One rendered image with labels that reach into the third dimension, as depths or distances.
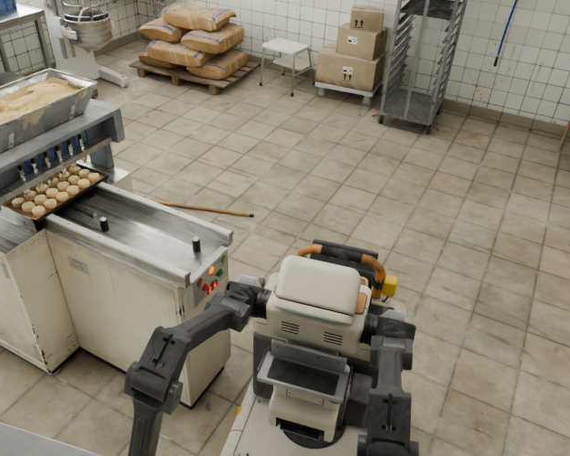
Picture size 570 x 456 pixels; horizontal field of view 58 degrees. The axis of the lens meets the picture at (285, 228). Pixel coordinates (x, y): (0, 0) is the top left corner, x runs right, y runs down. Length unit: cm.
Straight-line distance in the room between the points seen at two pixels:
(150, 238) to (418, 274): 183
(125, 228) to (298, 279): 112
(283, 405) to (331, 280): 58
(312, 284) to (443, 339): 181
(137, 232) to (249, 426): 91
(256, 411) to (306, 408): 56
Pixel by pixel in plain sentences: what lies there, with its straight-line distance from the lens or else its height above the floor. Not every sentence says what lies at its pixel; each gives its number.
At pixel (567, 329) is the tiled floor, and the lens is 343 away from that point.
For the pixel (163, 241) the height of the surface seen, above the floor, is 84.
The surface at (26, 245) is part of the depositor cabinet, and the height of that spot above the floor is 81.
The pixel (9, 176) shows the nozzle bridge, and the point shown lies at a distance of 231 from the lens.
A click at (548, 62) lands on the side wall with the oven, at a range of 546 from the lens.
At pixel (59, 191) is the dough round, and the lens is 248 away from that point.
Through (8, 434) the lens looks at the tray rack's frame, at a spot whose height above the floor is 182.
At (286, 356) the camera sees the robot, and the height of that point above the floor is 98.
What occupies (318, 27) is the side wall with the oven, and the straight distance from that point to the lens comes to 593.
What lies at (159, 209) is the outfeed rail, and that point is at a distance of 227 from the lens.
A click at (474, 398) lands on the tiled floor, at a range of 287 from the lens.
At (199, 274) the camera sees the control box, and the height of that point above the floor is 84.
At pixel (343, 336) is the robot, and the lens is 146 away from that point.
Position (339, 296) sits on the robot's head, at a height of 127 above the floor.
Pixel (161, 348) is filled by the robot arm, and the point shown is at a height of 137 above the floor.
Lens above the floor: 219
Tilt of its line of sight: 37 degrees down
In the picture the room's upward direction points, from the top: 3 degrees clockwise
